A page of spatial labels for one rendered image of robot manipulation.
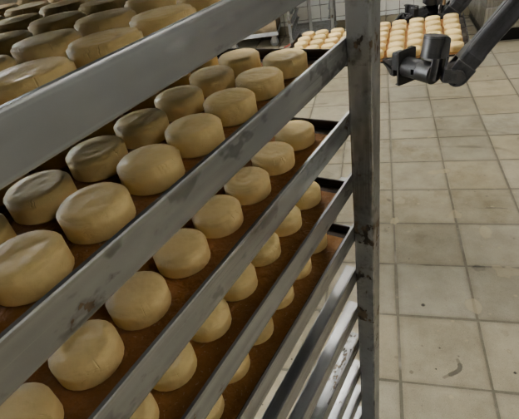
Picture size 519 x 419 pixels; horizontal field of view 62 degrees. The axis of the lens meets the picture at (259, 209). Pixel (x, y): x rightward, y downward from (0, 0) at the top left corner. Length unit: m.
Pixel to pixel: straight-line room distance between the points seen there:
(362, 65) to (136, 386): 0.40
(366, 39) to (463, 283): 1.66
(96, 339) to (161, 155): 0.14
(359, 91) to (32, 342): 0.42
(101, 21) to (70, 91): 0.15
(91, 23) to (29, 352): 0.24
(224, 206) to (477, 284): 1.74
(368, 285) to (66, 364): 0.50
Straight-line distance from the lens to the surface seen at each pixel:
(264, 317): 0.45
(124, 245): 0.27
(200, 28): 0.30
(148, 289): 0.36
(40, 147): 0.22
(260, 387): 0.50
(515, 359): 1.87
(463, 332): 1.90
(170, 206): 0.29
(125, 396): 0.31
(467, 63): 1.33
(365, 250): 0.67
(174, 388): 0.43
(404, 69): 1.37
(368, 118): 0.55
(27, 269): 0.28
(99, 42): 0.30
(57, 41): 0.35
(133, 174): 0.33
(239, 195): 0.44
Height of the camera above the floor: 1.48
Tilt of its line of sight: 36 degrees down
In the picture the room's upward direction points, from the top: 11 degrees counter-clockwise
